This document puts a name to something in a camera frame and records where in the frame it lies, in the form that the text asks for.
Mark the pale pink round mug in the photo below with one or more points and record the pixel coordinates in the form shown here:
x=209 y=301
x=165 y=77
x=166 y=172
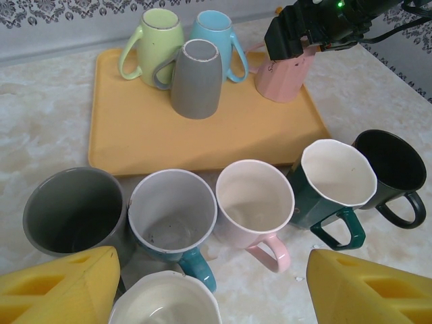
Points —
x=249 y=199

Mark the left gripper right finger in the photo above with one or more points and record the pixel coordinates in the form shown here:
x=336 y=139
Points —
x=364 y=297

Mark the teal mug with grey inside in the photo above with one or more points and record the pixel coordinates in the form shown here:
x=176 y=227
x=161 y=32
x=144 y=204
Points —
x=168 y=216

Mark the light green mug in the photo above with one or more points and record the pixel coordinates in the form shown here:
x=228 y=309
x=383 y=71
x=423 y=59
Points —
x=158 y=44

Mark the large dark grey mug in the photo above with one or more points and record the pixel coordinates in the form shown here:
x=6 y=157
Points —
x=67 y=209

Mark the yellow plastic tray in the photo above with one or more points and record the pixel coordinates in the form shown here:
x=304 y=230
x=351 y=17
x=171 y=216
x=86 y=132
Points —
x=135 y=135

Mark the light blue mug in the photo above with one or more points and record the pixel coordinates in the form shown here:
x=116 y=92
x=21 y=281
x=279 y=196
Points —
x=216 y=30

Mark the dark green faceted mug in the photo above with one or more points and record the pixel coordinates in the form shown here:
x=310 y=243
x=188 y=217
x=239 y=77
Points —
x=303 y=209

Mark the pink faceted mug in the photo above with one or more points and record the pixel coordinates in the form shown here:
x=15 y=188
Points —
x=283 y=81

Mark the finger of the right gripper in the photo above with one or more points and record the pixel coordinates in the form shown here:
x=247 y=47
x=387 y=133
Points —
x=285 y=33

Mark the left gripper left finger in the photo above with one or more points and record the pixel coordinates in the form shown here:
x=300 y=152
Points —
x=57 y=293

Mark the small orange blob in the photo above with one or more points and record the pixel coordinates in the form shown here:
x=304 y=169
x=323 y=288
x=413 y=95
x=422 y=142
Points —
x=278 y=10

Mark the small tapered grey mug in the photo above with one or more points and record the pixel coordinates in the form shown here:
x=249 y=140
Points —
x=195 y=87

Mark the white faceted mug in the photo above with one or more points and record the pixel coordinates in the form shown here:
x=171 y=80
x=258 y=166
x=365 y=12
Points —
x=162 y=303

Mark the black mug with white base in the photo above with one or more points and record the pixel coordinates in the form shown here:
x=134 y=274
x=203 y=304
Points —
x=388 y=162

